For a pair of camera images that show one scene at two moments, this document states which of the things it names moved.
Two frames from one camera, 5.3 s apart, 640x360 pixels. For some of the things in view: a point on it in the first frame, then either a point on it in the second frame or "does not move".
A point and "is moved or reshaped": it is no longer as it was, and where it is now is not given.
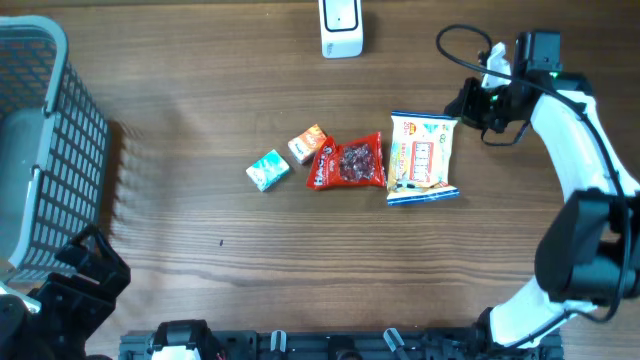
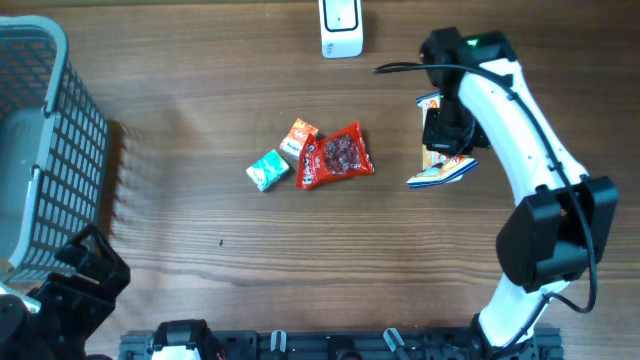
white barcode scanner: x=341 y=28 does not move
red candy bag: x=354 y=164 is moved or reshaped
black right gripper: x=463 y=106 → x=437 y=142
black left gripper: x=95 y=302 does not move
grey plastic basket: x=54 y=152 does not move
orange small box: x=304 y=147 → x=296 y=137
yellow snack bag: x=420 y=164 → x=439 y=169
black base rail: x=371 y=344 does not move
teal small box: x=268 y=171 does not move
